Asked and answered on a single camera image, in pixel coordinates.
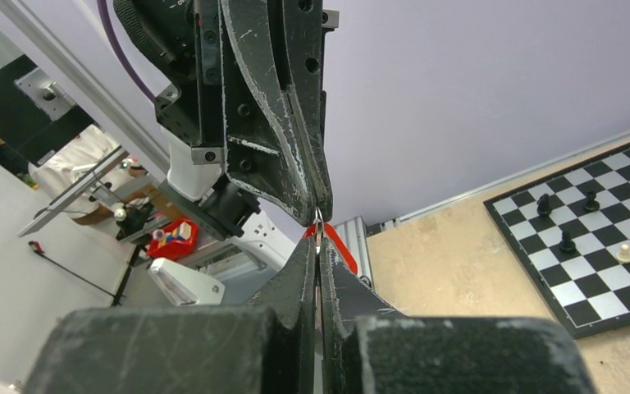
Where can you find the black chess piece left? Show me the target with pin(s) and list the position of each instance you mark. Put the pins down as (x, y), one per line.
(543, 206)

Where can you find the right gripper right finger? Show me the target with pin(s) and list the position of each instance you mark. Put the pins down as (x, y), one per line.
(371, 347)

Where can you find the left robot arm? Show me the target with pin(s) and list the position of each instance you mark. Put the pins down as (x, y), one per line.
(152, 27)

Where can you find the red bin of toys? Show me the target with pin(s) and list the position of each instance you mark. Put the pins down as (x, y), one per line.
(174, 241)

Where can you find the black chess piece right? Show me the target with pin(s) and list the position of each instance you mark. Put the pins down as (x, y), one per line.
(567, 244)

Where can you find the aluminium frame rail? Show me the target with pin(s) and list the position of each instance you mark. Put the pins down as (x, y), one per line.
(354, 233)

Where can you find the white chess pawn lower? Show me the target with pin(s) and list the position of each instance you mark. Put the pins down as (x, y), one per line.
(623, 254)

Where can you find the black chess pawn upper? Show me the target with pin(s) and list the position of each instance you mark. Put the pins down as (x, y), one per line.
(591, 203)

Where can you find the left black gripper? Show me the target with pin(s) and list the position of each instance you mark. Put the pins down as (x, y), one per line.
(243, 79)

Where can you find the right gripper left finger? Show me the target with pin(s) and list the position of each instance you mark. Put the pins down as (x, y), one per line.
(264, 345)

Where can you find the black white chessboard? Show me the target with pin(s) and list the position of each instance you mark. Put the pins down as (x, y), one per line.
(588, 292)

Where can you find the black chess piece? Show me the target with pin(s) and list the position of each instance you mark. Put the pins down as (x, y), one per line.
(543, 206)
(567, 244)

